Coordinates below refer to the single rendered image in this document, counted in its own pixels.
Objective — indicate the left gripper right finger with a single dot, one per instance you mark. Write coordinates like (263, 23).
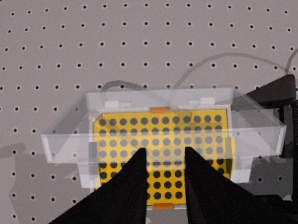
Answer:
(222, 201)

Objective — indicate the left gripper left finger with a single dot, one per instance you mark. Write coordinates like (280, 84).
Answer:
(115, 201)

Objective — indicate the grey perforated base plate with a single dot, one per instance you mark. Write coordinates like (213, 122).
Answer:
(51, 51)

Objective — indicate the yellow plate with black holes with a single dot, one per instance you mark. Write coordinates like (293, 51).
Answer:
(164, 186)

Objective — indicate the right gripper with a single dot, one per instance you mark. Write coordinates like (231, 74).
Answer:
(279, 94)

